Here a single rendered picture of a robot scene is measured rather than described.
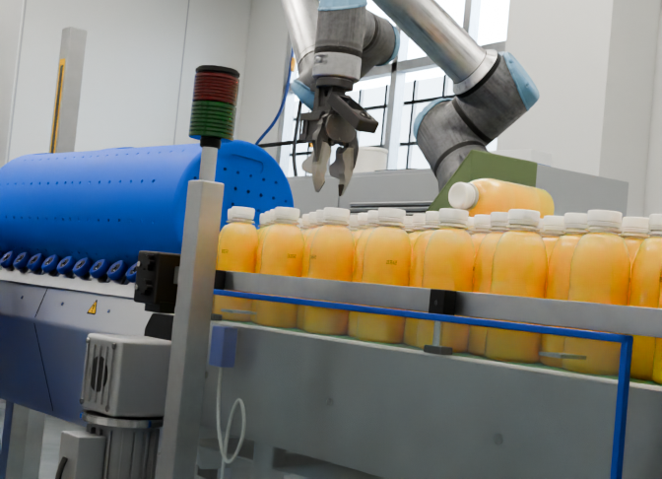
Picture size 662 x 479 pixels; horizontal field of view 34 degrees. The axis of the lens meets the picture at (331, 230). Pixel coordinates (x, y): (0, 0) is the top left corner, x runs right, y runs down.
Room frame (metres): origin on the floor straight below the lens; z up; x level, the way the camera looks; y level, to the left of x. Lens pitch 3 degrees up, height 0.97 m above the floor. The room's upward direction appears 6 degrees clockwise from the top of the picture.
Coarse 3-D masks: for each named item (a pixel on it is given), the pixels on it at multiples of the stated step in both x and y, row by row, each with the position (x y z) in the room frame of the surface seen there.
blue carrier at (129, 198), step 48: (192, 144) 2.11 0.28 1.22; (240, 144) 2.08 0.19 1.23; (0, 192) 2.59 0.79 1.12; (48, 192) 2.40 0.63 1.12; (96, 192) 2.23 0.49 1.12; (144, 192) 2.09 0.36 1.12; (240, 192) 2.09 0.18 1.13; (288, 192) 2.16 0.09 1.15; (0, 240) 2.64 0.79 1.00; (48, 240) 2.43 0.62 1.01; (96, 240) 2.25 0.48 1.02; (144, 240) 2.10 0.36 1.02
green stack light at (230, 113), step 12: (192, 108) 1.51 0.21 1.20; (204, 108) 1.50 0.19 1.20; (216, 108) 1.50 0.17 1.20; (228, 108) 1.51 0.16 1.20; (192, 120) 1.51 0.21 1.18; (204, 120) 1.50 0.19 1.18; (216, 120) 1.50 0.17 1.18; (228, 120) 1.51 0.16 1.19; (192, 132) 1.51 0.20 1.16; (204, 132) 1.50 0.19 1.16; (216, 132) 1.50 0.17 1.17; (228, 132) 1.51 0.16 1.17
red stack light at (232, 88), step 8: (200, 72) 1.51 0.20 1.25; (208, 72) 1.50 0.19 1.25; (216, 72) 1.50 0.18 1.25; (200, 80) 1.50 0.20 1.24; (208, 80) 1.50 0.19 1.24; (216, 80) 1.50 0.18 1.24; (224, 80) 1.50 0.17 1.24; (232, 80) 1.51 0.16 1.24; (200, 88) 1.50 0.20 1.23; (208, 88) 1.50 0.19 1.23; (216, 88) 1.50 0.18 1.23; (224, 88) 1.50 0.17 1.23; (232, 88) 1.51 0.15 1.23; (192, 96) 1.52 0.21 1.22; (200, 96) 1.50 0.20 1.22; (208, 96) 1.50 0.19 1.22; (216, 96) 1.50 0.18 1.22; (224, 96) 1.50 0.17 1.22; (232, 96) 1.51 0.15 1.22
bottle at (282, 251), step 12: (276, 228) 1.71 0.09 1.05; (288, 228) 1.71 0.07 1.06; (264, 240) 1.72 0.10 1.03; (276, 240) 1.70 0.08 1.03; (288, 240) 1.70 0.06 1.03; (300, 240) 1.71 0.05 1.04; (264, 252) 1.71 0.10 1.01; (276, 252) 1.70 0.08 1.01; (288, 252) 1.70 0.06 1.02; (300, 252) 1.71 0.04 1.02; (264, 264) 1.71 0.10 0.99; (276, 264) 1.70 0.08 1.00; (288, 264) 1.70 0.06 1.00; (300, 264) 1.72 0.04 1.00
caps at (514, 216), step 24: (336, 216) 1.62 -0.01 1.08; (360, 216) 1.67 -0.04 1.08; (384, 216) 1.53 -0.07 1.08; (408, 216) 1.64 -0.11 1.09; (432, 216) 1.51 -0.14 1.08; (456, 216) 1.44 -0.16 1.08; (480, 216) 1.49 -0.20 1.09; (504, 216) 1.41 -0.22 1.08; (528, 216) 1.34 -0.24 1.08; (552, 216) 1.39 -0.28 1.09; (576, 216) 1.32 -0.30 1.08; (600, 216) 1.25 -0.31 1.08
